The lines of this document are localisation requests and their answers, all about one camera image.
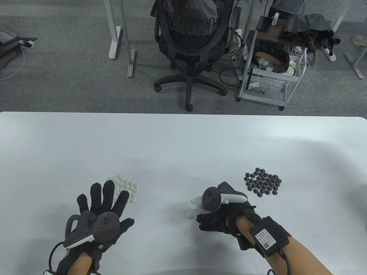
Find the person's right hand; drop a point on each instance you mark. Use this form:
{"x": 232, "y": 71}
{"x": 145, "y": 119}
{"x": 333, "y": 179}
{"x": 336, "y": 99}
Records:
{"x": 218, "y": 222}

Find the person's left hand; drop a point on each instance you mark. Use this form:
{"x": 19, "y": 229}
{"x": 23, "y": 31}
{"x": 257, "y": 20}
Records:
{"x": 97, "y": 204}

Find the pile of mixed go stones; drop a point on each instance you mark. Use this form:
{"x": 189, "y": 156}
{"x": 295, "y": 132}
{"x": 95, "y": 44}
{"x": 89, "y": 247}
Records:
{"x": 195, "y": 201}

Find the group of white go stones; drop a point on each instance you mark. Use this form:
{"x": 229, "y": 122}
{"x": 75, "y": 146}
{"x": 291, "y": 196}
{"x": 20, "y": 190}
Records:
{"x": 124, "y": 183}

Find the group of black go stones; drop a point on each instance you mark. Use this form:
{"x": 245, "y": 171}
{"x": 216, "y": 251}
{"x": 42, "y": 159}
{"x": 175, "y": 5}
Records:
{"x": 262, "y": 183}

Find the person's left forearm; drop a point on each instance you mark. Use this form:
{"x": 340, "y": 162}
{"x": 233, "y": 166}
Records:
{"x": 80, "y": 265}

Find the person's right forearm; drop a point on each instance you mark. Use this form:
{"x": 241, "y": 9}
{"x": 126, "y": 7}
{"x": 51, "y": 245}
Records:
{"x": 304, "y": 257}

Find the dark grey left hand controller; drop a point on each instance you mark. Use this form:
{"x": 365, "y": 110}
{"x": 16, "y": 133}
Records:
{"x": 106, "y": 225}

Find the grey white right hand controller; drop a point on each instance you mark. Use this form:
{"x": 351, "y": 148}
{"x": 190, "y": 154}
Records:
{"x": 210, "y": 199}

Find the black right wrist sensor box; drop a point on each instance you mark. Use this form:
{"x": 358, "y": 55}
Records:
{"x": 268, "y": 236}

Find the black wrist sensor box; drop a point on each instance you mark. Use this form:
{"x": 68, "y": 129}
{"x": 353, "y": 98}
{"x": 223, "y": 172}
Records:
{"x": 268, "y": 236}
{"x": 48, "y": 272}

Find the black left wrist sensor box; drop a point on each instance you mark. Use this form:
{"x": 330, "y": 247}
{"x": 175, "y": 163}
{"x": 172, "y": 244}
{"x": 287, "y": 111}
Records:
{"x": 48, "y": 272}

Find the white wheeled utility cart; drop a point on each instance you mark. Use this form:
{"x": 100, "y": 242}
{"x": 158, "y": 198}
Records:
{"x": 275, "y": 96}

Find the white power strip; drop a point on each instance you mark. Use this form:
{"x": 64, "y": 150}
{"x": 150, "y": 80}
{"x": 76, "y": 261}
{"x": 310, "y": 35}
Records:
{"x": 252, "y": 85}

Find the black and tan bag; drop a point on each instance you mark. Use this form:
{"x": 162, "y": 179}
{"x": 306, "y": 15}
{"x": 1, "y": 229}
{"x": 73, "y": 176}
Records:
{"x": 282, "y": 61}

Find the white power adapter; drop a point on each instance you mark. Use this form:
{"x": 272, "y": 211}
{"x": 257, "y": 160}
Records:
{"x": 294, "y": 64}

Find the black mesh office chair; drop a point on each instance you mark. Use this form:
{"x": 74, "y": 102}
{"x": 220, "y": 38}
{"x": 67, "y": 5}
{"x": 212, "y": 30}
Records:
{"x": 189, "y": 48}

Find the floor socket box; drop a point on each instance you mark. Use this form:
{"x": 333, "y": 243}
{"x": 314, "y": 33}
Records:
{"x": 28, "y": 43}

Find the black phone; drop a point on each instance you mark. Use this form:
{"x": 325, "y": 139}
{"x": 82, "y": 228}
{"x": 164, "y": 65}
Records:
{"x": 263, "y": 24}

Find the grey desk leg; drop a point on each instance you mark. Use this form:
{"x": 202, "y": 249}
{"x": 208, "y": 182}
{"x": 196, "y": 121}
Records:
{"x": 357, "y": 67}

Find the small white bottle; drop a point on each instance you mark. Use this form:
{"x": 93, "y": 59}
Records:
{"x": 276, "y": 18}

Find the black crumpled cloth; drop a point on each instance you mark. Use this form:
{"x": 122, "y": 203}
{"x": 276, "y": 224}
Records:
{"x": 309, "y": 25}

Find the beige shoe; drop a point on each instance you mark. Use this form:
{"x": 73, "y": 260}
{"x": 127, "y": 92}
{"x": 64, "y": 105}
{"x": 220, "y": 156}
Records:
{"x": 360, "y": 40}

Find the white slanted desk leg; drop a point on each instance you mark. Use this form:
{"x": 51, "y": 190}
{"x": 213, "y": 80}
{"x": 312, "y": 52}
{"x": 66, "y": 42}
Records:
{"x": 339, "y": 17}

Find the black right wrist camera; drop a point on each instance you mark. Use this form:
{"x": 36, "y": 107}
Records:
{"x": 243, "y": 243}

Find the aluminium profile post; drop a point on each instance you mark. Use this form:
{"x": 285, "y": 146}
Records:
{"x": 131, "y": 63}

